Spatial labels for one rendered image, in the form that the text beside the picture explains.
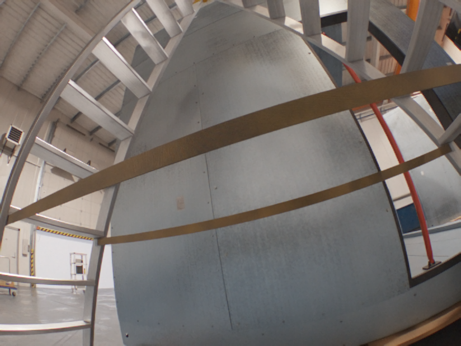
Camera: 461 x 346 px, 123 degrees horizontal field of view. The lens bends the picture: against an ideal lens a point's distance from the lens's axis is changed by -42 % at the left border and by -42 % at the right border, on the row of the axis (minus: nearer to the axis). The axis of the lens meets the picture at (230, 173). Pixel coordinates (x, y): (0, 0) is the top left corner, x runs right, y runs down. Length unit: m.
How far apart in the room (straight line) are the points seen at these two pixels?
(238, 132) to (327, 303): 0.84
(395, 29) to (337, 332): 1.82
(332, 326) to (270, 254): 0.43
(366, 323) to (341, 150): 0.77
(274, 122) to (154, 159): 0.14
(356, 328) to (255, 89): 1.32
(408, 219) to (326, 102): 7.31
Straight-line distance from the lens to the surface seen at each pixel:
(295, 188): 0.97
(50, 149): 0.79
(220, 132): 0.23
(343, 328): 1.01
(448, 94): 1.47
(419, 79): 0.30
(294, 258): 0.93
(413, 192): 1.12
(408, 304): 1.06
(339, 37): 3.41
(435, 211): 5.26
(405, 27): 1.86
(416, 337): 1.02
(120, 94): 10.41
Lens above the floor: 0.66
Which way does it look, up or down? 24 degrees up
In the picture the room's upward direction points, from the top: 10 degrees counter-clockwise
